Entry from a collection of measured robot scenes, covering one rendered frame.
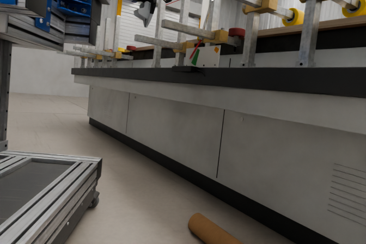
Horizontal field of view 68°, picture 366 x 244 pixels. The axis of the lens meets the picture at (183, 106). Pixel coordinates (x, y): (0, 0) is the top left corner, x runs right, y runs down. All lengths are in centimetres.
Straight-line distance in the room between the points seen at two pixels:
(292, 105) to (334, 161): 28
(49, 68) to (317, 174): 809
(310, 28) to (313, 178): 57
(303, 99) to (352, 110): 15
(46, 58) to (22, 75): 80
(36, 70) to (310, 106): 814
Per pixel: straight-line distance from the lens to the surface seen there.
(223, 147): 151
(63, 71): 877
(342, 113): 92
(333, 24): 117
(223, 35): 127
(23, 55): 866
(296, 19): 128
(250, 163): 138
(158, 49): 174
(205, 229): 115
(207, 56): 130
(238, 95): 116
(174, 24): 116
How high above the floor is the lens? 59
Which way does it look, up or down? 4 degrees down
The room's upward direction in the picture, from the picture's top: 6 degrees clockwise
